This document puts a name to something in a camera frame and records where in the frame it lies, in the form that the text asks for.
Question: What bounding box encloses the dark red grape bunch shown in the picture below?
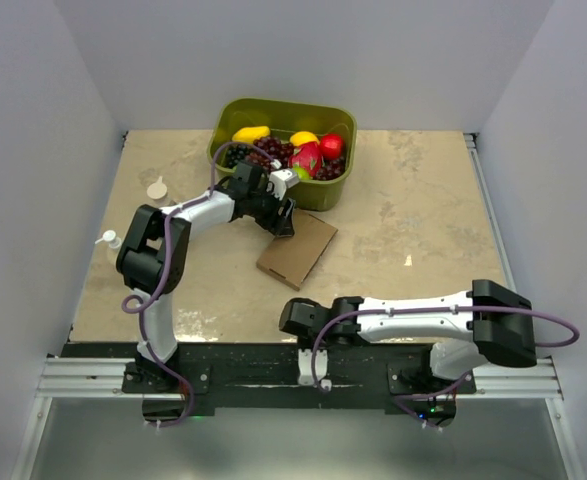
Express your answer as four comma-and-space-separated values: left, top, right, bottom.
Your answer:
314, 156, 347, 181

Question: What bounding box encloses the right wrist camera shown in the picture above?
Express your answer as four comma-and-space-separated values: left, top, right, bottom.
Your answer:
297, 349, 332, 393

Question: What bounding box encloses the yellow mango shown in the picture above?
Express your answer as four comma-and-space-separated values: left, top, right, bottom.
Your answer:
231, 126, 271, 144

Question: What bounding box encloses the purple grape bunch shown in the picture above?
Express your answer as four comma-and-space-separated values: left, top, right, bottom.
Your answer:
245, 136, 294, 172

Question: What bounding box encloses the black grape bunch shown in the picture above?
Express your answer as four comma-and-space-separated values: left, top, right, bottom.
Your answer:
223, 144, 251, 169

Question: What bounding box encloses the purple cable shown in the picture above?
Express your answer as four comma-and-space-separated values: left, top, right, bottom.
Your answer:
122, 140, 282, 427
310, 305, 580, 431

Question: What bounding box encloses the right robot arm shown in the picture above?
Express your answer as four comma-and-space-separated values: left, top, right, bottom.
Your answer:
279, 279, 537, 393

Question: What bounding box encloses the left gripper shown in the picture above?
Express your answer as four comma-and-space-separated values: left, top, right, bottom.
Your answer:
248, 185, 295, 238

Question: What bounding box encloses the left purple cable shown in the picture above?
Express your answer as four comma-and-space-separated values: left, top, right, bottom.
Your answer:
122, 140, 282, 427

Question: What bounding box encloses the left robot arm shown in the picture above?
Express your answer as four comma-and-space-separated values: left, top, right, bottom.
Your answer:
116, 162, 300, 392

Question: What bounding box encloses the pump soap bottle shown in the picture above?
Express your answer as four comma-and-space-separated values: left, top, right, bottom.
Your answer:
94, 230, 122, 265

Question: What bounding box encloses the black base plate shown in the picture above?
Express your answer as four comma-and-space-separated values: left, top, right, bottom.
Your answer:
61, 343, 477, 425

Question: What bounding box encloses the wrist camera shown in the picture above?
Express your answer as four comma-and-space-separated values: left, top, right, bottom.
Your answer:
297, 349, 332, 393
268, 169, 300, 199

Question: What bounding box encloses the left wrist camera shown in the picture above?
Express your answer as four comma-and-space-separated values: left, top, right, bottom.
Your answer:
268, 169, 300, 199

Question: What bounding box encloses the yellow lemon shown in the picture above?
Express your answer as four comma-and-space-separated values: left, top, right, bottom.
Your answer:
289, 131, 319, 147

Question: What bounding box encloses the olive green plastic bin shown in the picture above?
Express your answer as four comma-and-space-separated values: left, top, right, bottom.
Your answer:
207, 98, 357, 211

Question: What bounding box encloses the pink dragon fruit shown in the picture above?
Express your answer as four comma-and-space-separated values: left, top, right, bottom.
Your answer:
289, 142, 323, 179

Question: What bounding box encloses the squeeze sauce bottle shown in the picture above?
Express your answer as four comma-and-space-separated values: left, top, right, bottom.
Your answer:
146, 176, 175, 207

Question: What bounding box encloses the red apple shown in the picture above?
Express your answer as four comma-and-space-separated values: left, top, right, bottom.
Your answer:
319, 133, 344, 161

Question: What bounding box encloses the green lime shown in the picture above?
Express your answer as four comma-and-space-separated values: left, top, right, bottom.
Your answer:
292, 166, 313, 181

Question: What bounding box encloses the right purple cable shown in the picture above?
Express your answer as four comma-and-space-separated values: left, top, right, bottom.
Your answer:
310, 305, 580, 431

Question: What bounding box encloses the brown cardboard express box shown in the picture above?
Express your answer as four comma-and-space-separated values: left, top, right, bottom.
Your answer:
256, 210, 338, 291

